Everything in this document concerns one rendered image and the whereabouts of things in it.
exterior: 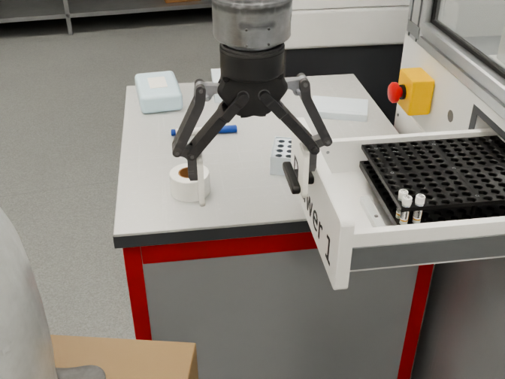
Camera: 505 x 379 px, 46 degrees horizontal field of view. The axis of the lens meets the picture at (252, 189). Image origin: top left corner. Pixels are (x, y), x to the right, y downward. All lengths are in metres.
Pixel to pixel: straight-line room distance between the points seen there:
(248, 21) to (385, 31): 1.05
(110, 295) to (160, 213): 1.03
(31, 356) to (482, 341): 0.80
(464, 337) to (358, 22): 0.86
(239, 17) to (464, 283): 0.68
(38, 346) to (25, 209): 2.05
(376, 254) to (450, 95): 0.44
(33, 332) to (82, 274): 1.65
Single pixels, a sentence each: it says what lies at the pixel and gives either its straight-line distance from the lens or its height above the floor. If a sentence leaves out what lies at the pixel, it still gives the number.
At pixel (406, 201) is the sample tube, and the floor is 0.91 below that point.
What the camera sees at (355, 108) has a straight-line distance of 1.35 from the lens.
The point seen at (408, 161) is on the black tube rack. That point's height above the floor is 0.90.
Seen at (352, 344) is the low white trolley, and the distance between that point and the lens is 1.25.
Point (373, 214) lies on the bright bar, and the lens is 0.87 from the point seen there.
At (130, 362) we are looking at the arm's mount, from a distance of 0.65.
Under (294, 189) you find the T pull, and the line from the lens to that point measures 0.80.
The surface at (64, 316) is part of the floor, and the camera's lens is 1.99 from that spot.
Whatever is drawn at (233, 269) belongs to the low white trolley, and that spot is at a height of 0.65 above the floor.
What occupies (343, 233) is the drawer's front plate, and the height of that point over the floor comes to 0.91.
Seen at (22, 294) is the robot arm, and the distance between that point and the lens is 0.46.
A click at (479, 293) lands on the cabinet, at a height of 0.65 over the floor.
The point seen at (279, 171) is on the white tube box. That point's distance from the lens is 1.11.
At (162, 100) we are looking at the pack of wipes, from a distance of 1.35.
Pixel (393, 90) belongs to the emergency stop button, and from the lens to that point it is 1.18.
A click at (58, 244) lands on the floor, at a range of 2.30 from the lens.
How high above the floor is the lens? 1.34
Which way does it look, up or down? 32 degrees down
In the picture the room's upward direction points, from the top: straight up
